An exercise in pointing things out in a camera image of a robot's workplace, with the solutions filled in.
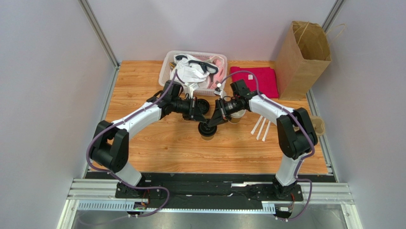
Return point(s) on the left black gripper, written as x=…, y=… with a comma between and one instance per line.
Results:
x=193, y=113

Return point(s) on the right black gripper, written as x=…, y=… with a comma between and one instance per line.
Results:
x=220, y=109

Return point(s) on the black coffee cup lid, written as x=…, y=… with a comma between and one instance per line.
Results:
x=205, y=130

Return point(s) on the paper coffee cup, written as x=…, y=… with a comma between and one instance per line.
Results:
x=237, y=116
x=207, y=138

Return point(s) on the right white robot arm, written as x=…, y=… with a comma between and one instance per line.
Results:
x=296, y=134

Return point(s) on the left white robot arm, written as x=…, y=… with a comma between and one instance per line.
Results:
x=110, y=144

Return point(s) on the black lid on table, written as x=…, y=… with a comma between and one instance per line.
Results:
x=203, y=105

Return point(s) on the white cloth in basket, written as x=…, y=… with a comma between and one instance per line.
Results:
x=190, y=73

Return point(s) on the white wrapped straw left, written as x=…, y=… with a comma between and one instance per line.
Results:
x=256, y=125

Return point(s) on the white wrapped straw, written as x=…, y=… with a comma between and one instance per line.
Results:
x=256, y=125
x=261, y=127
x=266, y=131

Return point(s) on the white wrapped straw middle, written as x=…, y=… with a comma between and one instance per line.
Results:
x=261, y=127

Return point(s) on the white plastic basket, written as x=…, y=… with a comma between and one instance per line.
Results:
x=168, y=65

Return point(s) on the white wrapped straw right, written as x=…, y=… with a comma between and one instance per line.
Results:
x=266, y=131

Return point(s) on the red folded cloth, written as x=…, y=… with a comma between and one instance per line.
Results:
x=261, y=78

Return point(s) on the brown cardboard cup carrier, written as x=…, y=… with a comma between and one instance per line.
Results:
x=318, y=124

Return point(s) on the brown paper bag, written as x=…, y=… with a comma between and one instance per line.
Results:
x=304, y=55

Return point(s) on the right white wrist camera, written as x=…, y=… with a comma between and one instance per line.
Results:
x=218, y=91

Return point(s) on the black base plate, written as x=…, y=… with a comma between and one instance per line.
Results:
x=206, y=191

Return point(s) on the aluminium frame rail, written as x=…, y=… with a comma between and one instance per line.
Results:
x=98, y=195

